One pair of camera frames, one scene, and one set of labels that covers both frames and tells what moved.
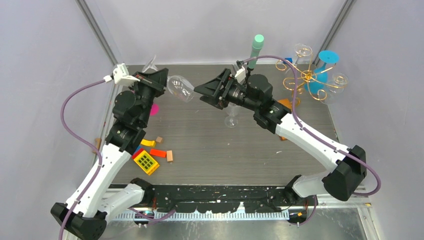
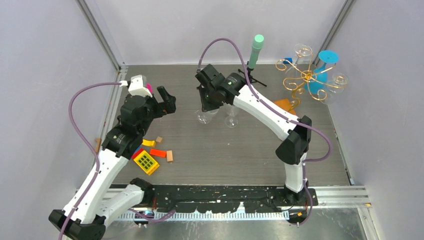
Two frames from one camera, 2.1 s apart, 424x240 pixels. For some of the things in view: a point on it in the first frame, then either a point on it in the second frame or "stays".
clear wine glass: [178, 85] → [205, 117]
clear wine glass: [232, 110] stays
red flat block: [137, 153] stays
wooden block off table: [97, 144] stays
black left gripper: [158, 78] → [167, 106]
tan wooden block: [169, 156] stays
